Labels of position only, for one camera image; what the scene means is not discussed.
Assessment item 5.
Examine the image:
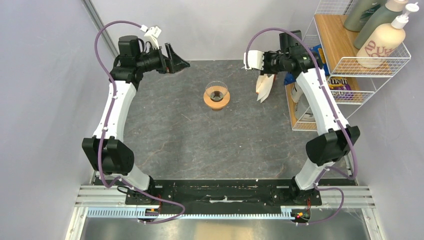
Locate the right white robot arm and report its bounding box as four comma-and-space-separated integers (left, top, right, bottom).
262, 28, 360, 205

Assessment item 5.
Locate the round wooden dripper stand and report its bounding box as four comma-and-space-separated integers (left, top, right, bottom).
203, 92, 231, 112

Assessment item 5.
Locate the white wire shelf rack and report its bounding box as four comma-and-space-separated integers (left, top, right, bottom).
302, 0, 411, 119

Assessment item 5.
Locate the blue Doritos chip bag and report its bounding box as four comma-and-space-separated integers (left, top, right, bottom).
284, 44, 330, 86

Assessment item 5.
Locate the dark green bottle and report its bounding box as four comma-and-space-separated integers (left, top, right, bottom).
343, 0, 386, 32

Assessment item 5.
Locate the aluminium frame rail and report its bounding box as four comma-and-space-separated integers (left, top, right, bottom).
66, 179, 385, 240

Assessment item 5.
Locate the green bottle beige cap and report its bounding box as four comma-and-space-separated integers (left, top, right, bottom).
353, 0, 409, 50

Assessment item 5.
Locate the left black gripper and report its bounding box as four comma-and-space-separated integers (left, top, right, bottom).
136, 43, 190, 75

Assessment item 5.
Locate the cream pump lotion bottle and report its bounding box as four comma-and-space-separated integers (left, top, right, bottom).
356, 2, 420, 69

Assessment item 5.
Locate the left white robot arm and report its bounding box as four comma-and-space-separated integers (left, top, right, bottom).
81, 35, 190, 205

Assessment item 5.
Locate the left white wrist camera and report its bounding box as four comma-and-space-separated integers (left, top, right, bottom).
140, 24, 162, 50

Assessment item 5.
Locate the clear glass dripper cone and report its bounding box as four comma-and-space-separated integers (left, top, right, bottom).
205, 81, 229, 102

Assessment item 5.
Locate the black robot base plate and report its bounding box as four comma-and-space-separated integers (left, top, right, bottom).
125, 179, 322, 215

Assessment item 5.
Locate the yellow M&M's candy bag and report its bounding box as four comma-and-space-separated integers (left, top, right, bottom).
326, 76, 354, 102

